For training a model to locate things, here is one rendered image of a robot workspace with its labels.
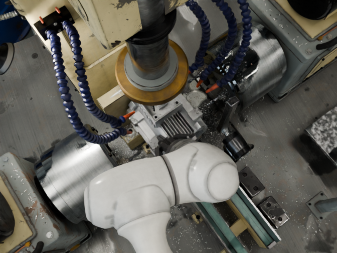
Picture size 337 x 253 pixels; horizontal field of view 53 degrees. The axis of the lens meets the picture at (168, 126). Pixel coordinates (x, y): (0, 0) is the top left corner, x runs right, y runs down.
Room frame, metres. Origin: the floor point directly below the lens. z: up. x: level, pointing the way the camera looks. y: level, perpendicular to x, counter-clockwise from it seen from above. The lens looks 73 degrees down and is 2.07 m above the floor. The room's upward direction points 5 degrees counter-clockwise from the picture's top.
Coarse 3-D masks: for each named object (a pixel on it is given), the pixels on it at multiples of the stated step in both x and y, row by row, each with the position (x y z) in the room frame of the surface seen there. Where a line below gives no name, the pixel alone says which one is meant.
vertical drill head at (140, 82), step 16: (144, 0) 0.34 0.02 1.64; (160, 0) 0.35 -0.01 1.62; (144, 16) 0.34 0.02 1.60; (160, 16) 0.35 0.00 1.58; (128, 48) 0.36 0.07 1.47; (144, 48) 0.34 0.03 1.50; (160, 48) 0.34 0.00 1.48; (176, 48) 0.42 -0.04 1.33; (128, 64) 0.38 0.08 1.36; (144, 64) 0.34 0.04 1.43; (160, 64) 0.34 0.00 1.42; (176, 64) 0.37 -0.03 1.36; (128, 80) 0.35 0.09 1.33; (144, 80) 0.34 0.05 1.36; (160, 80) 0.33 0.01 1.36; (176, 80) 0.34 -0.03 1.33; (128, 96) 0.32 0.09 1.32; (144, 96) 0.31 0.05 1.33; (160, 96) 0.30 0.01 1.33; (176, 96) 0.31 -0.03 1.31
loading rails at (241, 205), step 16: (144, 144) 0.32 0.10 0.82; (240, 192) 0.10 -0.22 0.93; (208, 208) 0.06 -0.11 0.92; (240, 208) 0.05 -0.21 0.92; (256, 208) 0.04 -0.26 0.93; (208, 224) 0.01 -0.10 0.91; (224, 224) 0.00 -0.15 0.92; (240, 224) 0.00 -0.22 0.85; (256, 224) -0.01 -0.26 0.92; (224, 240) -0.05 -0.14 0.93; (256, 240) -0.06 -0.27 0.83; (272, 240) -0.06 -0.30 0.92
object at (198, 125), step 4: (128, 104) 0.39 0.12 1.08; (132, 104) 0.38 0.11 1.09; (136, 104) 0.38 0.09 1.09; (132, 108) 0.37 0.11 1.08; (200, 120) 0.31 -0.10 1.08; (196, 124) 0.30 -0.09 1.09; (200, 124) 0.30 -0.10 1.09; (196, 128) 0.29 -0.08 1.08; (200, 128) 0.29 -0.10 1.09; (164, 152) 0.22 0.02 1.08
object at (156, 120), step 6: (168, 102) 0.37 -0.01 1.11; (174, 102) 0.36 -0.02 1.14; (180, 102) 0.35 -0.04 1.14; (144, 108) 0.35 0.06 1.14; (150, 108) 0.36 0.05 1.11; (156, 108) 0.35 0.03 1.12; (162, 108) 0.35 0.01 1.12; (168, 108) 0.35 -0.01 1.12; (174, 108) 0.34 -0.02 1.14; (180, 108) 0.35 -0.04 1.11; (144, 114) 0.35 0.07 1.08; (150, 114) 0.33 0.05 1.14; (156, 114) 0.32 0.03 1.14; (162, 114) 0.33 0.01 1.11; (168, 114) 0.33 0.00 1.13; (150, 120) 0.32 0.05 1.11; (156, 120) 0.31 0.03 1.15; (162, 120) 0.31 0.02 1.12; (156, 126) 0.30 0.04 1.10
